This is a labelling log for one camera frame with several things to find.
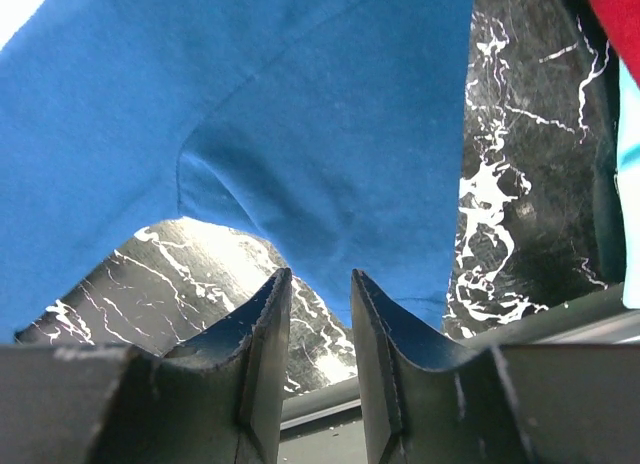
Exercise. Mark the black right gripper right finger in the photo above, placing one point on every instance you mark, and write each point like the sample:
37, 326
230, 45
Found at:
426, 398

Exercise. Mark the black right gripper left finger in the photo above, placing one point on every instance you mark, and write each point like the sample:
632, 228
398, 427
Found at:
216, 398

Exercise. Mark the dark blue t-shirt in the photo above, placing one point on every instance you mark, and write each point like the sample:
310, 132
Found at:
331, 128

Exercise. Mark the teal folded cloth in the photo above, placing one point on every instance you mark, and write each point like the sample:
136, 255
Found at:
628, 181

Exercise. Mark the red folded t-shirt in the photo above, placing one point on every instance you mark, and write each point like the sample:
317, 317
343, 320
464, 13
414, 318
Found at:
620, 21

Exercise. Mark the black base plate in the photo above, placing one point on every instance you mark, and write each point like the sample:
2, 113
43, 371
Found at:
325, 426

